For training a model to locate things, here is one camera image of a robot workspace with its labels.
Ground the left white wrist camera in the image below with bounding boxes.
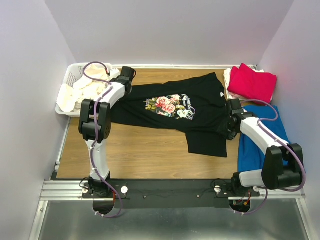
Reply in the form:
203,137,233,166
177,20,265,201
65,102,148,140
109,68,121,80

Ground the folded pink t-shirt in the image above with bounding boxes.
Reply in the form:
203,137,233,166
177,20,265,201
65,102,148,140
227,63,277,103

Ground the cream white t-shirt in basket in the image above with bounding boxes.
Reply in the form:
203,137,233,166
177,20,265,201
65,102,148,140
56,63,112,113

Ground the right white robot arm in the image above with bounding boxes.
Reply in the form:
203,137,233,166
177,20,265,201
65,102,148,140
226,98,307,196

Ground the blue t-shirt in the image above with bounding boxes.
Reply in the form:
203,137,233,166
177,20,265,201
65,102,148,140
238,105,290,172

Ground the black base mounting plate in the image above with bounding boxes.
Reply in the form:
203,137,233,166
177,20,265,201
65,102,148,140
80,178,260,211

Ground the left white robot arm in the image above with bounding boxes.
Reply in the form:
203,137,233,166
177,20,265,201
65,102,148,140
78,62,137,198

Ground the black floral print t-shirt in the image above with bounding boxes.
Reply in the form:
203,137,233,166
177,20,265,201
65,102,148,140
111,72,233,158

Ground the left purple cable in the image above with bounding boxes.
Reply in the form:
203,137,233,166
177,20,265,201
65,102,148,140
82,61,125,219

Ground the folded white t-shirt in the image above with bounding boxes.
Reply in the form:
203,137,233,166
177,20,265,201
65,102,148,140
223,66,265,101

